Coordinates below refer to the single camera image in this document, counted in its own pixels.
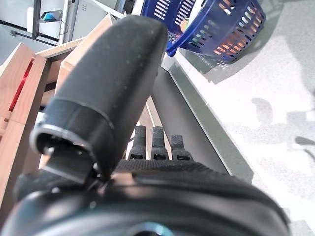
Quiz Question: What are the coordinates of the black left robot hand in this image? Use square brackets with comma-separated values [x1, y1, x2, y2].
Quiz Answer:
[0, 14, 292, 236]

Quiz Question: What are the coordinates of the blue plastic shopping basket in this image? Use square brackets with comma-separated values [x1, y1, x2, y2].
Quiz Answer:
[140, 0, 267, 62]

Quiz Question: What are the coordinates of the wooden vegetable display rack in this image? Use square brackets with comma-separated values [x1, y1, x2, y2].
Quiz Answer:
[0, 13, 254, 236]

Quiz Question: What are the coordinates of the white office desk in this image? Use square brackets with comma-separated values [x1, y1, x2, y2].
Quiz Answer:
[0, 0, 124, 46]

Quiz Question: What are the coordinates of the open grey laptop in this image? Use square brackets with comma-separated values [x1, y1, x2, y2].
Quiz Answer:
[40, 10, 63, 25]

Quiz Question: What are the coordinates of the brown potato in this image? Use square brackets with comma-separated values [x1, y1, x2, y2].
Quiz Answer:
[180, 17, 190, 32]

